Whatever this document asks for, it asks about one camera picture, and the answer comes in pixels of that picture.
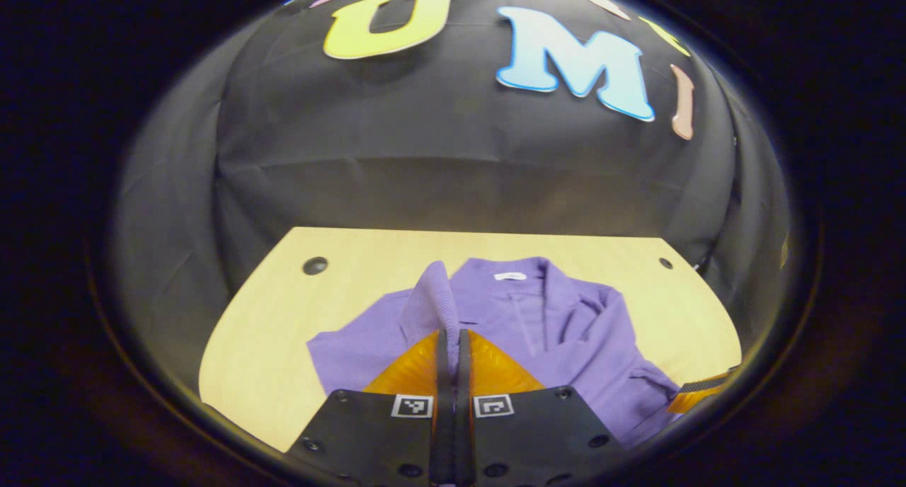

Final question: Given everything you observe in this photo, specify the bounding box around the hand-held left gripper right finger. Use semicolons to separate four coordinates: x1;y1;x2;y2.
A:
457;328;627;487

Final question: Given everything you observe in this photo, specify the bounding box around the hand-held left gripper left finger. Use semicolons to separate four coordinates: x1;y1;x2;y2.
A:
285;328;454;487

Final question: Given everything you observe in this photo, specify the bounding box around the purple collared shirt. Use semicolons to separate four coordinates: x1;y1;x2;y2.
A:
306;256;684;449

